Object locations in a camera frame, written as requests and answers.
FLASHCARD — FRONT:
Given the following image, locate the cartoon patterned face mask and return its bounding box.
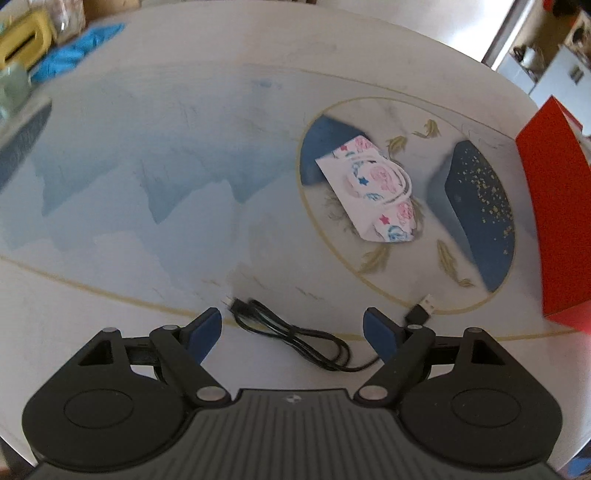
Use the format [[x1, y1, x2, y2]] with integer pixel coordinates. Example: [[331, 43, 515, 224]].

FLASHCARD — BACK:
[[315, 135, 417, 243]]

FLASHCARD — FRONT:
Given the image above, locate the red and white cardboard box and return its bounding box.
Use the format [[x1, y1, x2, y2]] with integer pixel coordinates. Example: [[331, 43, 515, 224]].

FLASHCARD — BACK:
[[516, 97, 590, 333]]

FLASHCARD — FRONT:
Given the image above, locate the blue glove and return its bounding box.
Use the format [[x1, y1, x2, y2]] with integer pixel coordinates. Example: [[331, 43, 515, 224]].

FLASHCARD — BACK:
[[30, 23, 125, 84]]

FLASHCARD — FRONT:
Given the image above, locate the white kitchen cabinet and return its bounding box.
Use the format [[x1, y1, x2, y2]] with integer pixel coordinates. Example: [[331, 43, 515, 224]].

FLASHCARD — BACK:
[[495, 1, 590, 136]]

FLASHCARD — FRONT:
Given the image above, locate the yellow container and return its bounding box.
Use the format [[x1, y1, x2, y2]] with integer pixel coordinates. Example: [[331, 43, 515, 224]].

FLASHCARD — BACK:
[[0, 8, 56, 71]]

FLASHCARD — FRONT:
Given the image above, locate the black usb cable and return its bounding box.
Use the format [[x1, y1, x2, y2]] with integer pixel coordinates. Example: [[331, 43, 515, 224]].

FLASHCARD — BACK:
[[221, 293, 440, 373]]

